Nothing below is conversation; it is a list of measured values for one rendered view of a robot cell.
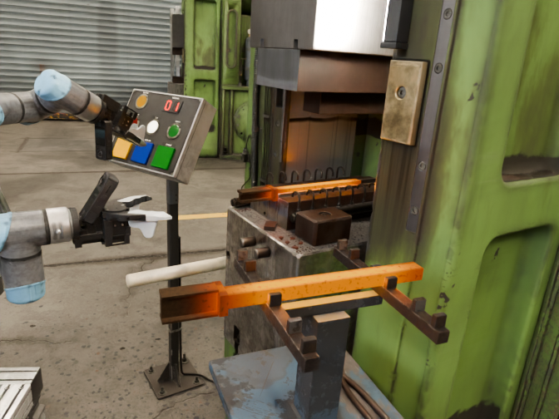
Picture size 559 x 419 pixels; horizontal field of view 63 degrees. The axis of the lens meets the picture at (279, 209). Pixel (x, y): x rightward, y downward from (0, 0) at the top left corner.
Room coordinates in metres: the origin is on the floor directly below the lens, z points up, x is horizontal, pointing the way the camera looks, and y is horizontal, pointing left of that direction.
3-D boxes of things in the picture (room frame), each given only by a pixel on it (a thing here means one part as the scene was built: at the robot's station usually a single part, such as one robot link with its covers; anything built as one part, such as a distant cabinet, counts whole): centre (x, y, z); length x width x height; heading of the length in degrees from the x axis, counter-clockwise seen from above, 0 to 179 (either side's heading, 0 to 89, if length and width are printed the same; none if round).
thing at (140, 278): (1.44, 0.30, 0.62); 0.44 x 0.05 x 0.05; 123
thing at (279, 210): (1.32, -0.14, 0.96); 0.42 x 0.20 x 0.09; 123
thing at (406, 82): (1.01, -0.25, 1.27); 0.09 x 0.02 x 0.17; 33
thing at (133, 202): (1.04, 0.35, 0.97); 0.09 x 0.03 x 0.06; 159
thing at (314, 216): (1.09, -0.12, 0.95); 0.12 x 0.08 x 0.06; 123
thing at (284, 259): (1.28, -0.18, 0.69); 0.56 x 0.38 x 0.45; 123
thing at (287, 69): (1.32, -0.14, 1.32); 0.42 x 0.20 x 0.10; 123
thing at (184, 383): (1.63, 0.41, 0.05); 0.22 x 0.22 x 0.09; 33
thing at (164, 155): (1.47, 0.39, 1.01); 0.07 x 0.05 x 0.07; 58
